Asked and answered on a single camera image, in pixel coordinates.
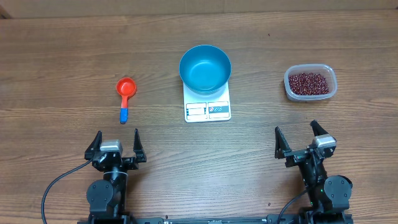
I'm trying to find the red scoop with blue handle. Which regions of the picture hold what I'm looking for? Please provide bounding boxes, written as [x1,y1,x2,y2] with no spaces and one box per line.
[116,77,137,124]

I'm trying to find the white digital kitchen scale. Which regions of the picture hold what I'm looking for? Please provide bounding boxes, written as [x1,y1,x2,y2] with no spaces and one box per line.
[183,83,231,123]

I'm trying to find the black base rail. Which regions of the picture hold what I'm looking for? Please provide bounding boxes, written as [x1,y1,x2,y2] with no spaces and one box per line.
[77,213,354,224]

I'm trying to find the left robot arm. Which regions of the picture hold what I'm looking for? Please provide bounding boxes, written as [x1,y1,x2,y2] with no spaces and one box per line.
[85,130,147,224]

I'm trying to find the blue metal bowl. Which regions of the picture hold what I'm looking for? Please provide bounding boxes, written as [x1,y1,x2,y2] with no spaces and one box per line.
[178,45,232,95]

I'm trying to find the clear plastic container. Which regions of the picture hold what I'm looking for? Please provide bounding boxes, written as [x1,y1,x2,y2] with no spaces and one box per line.
[284,64,338,101]

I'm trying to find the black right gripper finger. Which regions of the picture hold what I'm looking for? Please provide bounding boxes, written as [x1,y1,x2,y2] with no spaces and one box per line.
[310,120,328,136]
[275,126,292,159]

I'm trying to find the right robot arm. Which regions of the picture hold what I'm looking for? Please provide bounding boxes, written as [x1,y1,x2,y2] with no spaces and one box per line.
[275,120,353,223]

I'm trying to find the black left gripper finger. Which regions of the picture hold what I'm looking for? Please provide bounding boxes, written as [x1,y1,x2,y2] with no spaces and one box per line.
[133,129,147,163]
[84,131,102,161]

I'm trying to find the red beans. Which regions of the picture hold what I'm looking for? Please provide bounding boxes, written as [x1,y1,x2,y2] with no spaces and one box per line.
[288,73,330,95]

